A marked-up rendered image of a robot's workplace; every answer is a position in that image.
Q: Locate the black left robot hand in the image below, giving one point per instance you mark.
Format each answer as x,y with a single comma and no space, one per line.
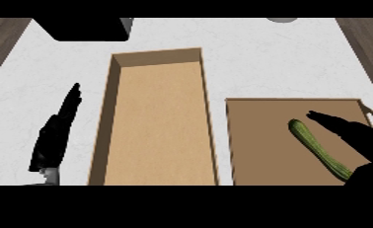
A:
53,136

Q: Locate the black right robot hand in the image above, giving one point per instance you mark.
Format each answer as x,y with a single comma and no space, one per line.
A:
349,131

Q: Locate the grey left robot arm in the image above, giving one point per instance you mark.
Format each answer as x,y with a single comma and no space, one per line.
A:
48,176

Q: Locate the green squash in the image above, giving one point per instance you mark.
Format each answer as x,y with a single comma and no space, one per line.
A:
315,146

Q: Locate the brown wooden tray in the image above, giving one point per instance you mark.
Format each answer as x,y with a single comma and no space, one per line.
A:
275,146

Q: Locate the open cardboard box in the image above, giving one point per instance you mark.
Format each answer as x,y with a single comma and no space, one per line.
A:
154,123

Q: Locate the black appliance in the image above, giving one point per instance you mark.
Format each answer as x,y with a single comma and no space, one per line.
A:
87,28

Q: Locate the grey round object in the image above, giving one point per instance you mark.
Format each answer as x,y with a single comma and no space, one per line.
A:
281,19

